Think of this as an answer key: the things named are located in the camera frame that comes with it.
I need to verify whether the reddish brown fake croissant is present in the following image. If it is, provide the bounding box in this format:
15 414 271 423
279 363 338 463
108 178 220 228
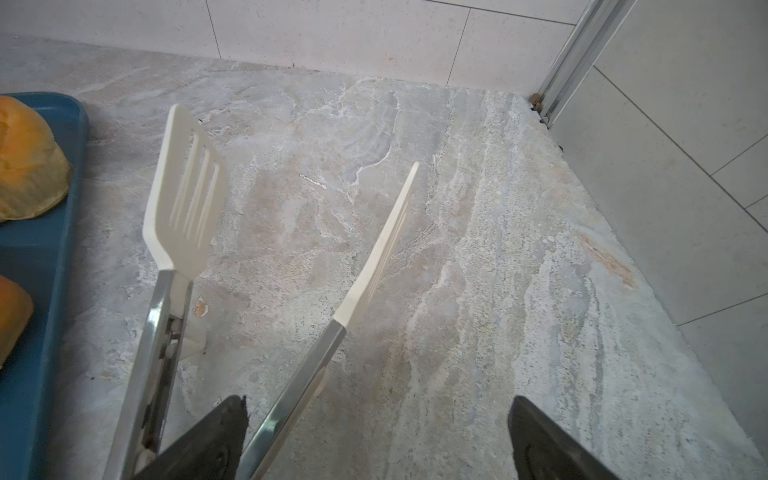
0 276 34 365

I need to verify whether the round knotted fake bun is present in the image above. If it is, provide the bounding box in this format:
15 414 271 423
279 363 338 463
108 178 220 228
1 96 72 222

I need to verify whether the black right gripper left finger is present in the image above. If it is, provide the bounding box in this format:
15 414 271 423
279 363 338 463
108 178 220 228
133 395 249 480

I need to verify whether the aluminium corner post right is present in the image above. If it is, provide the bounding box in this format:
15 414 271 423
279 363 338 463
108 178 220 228
529 0 636 128

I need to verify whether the dark teal plastic tray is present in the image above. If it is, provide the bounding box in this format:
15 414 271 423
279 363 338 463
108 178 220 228
1 92 89 479

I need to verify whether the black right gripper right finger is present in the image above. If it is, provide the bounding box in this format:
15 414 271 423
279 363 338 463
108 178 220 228
507 395 618 480

